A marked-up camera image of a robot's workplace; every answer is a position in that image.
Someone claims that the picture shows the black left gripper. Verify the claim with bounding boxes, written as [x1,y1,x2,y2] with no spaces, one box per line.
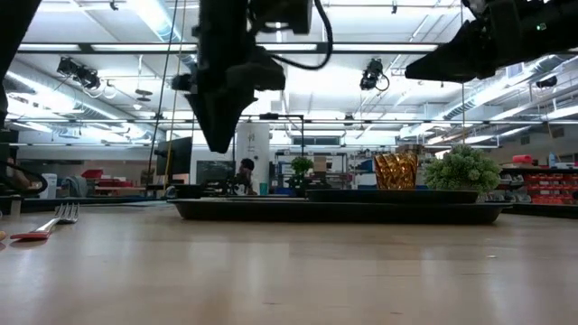
[187,26,287,153]

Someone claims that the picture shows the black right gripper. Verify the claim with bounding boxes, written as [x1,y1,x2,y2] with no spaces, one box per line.
[405,0,543,84]

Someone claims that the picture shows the black rectangular tray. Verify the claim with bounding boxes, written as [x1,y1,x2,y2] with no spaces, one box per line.
[167,198,514,226]

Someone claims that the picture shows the white pillar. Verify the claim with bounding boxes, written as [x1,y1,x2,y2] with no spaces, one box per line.
[235,122,271,195]

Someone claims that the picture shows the black monitor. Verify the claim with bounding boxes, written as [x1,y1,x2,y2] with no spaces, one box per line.
[155,136,194,177]

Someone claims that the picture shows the person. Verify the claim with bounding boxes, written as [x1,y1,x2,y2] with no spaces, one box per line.
[235,157,257,196]

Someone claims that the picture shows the small potted plant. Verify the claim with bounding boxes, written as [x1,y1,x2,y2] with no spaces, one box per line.
[287,156,315,191]

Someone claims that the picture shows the green artificial plant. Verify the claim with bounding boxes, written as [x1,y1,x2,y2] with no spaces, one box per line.
[423,144,501,195]

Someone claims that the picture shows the red boxes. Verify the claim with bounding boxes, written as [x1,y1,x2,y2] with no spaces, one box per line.
[80,168,135,189]

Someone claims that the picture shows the shelf with red bins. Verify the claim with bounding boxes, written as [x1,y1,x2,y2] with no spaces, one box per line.
[499,154,578,207]

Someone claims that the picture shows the white container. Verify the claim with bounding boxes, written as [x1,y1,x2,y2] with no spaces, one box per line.
[39,172,59,200]

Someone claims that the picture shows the black ceiling camera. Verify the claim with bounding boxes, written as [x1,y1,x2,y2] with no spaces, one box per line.
[359,58,390,92]
[56,56,102,90]

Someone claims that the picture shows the black overhead frame bar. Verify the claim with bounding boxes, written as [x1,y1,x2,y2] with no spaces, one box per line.
[17,42,442,56]

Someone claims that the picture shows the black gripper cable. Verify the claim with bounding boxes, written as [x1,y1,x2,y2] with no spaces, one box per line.
[269,0,334,71]

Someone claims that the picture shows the fork with orange-red handle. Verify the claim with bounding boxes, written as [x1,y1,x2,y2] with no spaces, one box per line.
[9,202,80,241]

